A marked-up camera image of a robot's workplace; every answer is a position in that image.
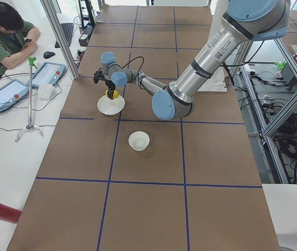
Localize aluminium lattice frame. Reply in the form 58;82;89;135
231;39;297;184

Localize yellow lemon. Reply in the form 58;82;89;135
105;90;119;100

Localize floor cable bundle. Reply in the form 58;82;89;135
238;65;297;184

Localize blue teach pendant near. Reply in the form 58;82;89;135
0;79;29;112

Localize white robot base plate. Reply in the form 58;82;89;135
198;67;227;92

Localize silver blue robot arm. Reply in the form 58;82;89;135
94;0;291;120

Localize white tissue pack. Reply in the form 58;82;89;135
38;84;55;101

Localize blue teach pendant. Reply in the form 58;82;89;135
0;79;29;112
32;62;66;89

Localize black monitor stand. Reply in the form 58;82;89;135
77;0;104;30

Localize white bowl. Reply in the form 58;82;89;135
128;131;150;151

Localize blue teach pendant far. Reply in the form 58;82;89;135
32;62;66;89

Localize brown paper table cover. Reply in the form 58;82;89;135
8;6;279;250

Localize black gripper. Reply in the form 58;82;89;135
105;80;116;100

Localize aluminium frame post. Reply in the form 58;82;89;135
40;0;79;79

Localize white chair corner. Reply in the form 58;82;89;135
262;184;297;250

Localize black power box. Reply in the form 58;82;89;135
78;26;94;47

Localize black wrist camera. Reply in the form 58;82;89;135
93;69;104;84

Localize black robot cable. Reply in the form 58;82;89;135
118;56;145;79

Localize person in green shirt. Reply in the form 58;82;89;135
0;2;40;76

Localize black computer mouse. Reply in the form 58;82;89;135
43;51;55;59

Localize metal reacher grabber tool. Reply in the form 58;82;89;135
15;56;43;143

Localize red cylinder tube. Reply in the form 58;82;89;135
0;203;21;223

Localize black keyboard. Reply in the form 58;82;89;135
60;22;74;47

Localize white plate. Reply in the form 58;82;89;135
97;95;125;116

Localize grey box with green part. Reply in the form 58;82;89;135
275;61;297;87

